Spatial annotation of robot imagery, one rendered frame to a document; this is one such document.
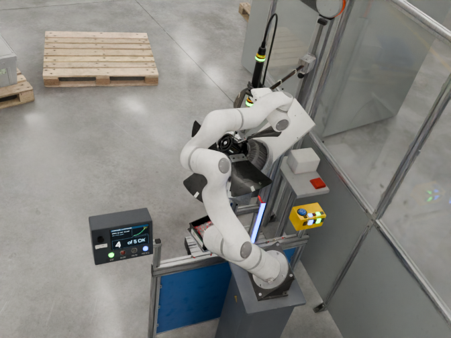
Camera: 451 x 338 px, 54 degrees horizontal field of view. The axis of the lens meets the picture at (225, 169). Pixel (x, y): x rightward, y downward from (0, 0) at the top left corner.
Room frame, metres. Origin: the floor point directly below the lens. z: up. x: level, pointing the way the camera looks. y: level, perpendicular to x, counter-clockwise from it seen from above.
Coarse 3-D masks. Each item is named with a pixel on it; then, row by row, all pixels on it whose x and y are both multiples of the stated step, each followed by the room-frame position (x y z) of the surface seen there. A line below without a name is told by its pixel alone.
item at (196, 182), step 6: (192, 174) 1.83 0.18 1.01; (198, 174) 1.83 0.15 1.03; (186, 180) 1.81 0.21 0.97; (192, 180) 1.81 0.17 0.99; (198, 180) 1.80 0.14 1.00; (204, 180) 1.80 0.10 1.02; (186, 186) 1.79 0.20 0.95; (192, 186) 1.78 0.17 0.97; (198, 186) 1.78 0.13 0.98; (204, 186) 1.78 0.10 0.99; (192, 192) 1.76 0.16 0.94; (198, 198) 1.73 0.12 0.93
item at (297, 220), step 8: (296, 208) 1.67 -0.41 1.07; (304, 208) 1.68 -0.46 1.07; (312, 208) 1.69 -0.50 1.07; (320, 208) 1.71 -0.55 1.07; (296, 216) 1.63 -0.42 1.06; (312, 216) 1.63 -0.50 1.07; (320, 216) 1.65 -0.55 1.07; (296, 224) 1.61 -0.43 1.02; (312, 224) 1.63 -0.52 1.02; (320, 224) 1.65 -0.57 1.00
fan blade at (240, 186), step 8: (248, 160) 1.85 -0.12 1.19; (232, 168) 1.76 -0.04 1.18; (240, 168) 1.76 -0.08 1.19; (248, 168) 1.77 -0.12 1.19; (256, 168) 1.78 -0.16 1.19; (232, 176) 1.71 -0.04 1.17; (240, 176) 1.71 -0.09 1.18; (248, 176) 1.71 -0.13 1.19; (256, 176) 1.72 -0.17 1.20; (264, 176) 1.72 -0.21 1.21; (232, 184) 1.66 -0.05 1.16; (240, 184) 1.66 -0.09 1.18; (248, 184) 1.66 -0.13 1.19; (256, 184) 1.66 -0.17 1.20; (264, 184) 1.66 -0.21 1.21; (232, 192) 1.61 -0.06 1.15; (240, 192) 1.61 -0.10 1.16; (248, 192) 1.61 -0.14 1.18
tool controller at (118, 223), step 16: (144, 208) 1.32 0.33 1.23; (96, 224) 1.17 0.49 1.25; (112, 224) 1.18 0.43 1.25; (128, 224) 1.20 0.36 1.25; (144, 224) 1.22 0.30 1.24; (96, 240) 1.12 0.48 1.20; (112, 240) 1.14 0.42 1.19; (128, 240) 1.17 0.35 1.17; (144, 240) 1.20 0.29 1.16; (96, 256) 1.10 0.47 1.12; (128, 256) 1.15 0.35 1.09
